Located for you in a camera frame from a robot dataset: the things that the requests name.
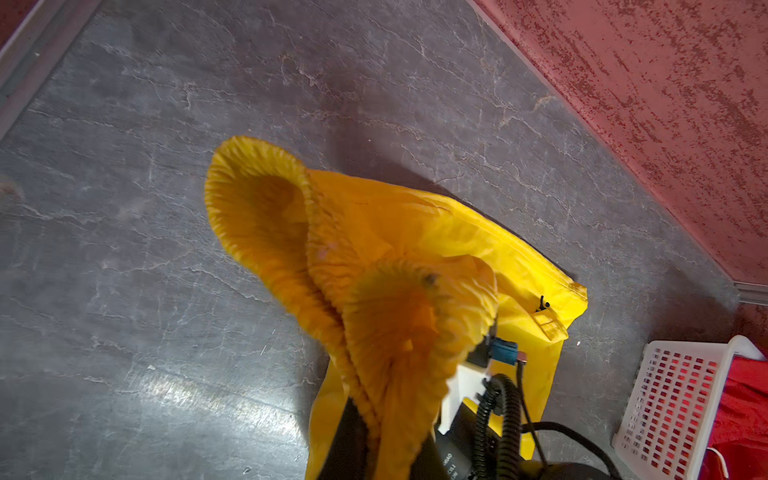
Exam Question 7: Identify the yellow shorts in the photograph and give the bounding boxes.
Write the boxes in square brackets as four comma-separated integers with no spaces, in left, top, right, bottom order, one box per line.
[204,136,588,479]

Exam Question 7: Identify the white plastic laundry basket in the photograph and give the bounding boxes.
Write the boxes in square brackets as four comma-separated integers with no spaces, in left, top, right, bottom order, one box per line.
[612,335,767,479]

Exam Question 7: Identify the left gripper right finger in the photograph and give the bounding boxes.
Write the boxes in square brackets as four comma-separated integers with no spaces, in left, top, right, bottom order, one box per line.
[410,435,449,480]

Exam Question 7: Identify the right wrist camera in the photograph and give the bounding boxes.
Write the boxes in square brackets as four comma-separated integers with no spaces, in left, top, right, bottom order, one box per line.
[436,335,527,435]

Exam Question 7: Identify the red shorts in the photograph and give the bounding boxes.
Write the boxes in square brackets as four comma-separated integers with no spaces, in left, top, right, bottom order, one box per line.
[699,357,767,480]

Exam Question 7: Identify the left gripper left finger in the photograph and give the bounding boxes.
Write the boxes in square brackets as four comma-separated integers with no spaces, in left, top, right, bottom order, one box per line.
[317,399,368,480]

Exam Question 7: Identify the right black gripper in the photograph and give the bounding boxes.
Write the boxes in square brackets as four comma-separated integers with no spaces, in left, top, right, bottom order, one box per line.
[434,401,613,480]

